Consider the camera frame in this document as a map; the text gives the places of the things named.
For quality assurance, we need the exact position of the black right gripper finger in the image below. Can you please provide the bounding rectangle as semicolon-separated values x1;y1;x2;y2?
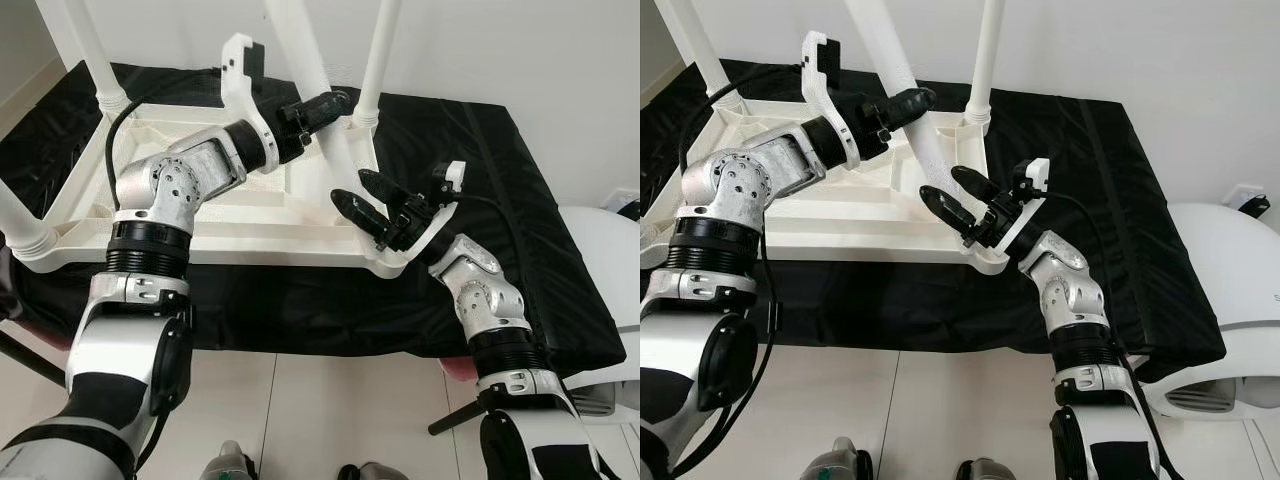
920;187;982;239
330;190;393;241
358;168;409;207
950;165;1001;204

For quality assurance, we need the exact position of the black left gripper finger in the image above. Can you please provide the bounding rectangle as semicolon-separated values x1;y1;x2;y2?
880;87;939;127
298;90;354;129

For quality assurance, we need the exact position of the white plastic table leg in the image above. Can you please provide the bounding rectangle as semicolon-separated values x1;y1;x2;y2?
352;0;403;131
965;0;1006;126
655;0;733;113
0;185;59;263
62;0;133;116
845;0;966;196
262;0;366;206

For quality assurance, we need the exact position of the white plastic table top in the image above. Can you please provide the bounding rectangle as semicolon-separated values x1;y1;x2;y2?
640;95;1011;276
40;95;421;279

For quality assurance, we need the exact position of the black metal table leg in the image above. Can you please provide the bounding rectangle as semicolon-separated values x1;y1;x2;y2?
0;330;66;387
428;400;491;437

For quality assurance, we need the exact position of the white dome litter box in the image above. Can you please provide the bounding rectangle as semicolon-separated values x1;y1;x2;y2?
565;208;641;421
1140;203;1280;421

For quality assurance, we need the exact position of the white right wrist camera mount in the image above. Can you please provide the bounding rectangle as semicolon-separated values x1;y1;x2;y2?
985;158;1051;263
395;162;468;269

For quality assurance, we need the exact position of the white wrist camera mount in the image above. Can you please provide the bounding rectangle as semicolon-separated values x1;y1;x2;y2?
395;162;468;269
800;30;861;166
985;158;1051;263
220;33;279;166

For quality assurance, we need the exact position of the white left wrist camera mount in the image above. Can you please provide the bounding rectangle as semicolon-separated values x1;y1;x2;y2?
800;30;861;166
220;33;279;166

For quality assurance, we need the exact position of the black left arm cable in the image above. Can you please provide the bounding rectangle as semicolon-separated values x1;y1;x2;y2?
678;65;806;183
105;68;226;216

